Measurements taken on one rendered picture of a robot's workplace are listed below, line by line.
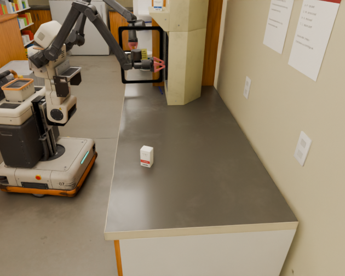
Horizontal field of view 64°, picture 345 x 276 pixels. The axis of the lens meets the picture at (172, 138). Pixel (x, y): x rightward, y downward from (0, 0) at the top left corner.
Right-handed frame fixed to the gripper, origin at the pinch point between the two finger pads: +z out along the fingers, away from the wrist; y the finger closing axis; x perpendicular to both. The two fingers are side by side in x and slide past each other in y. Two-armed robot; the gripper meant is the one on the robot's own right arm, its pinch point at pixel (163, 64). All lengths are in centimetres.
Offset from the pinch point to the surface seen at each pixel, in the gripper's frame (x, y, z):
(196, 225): 23, -118, 4
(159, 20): -29.7, -15.1, -3.2
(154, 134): 23, -54, -9
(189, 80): 7.7, -12.1, 16.1
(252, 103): 7, -52, 45
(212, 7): -33, 22, 36
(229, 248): 36, -119, 17
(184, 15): -32.5, -15.1, 11.6
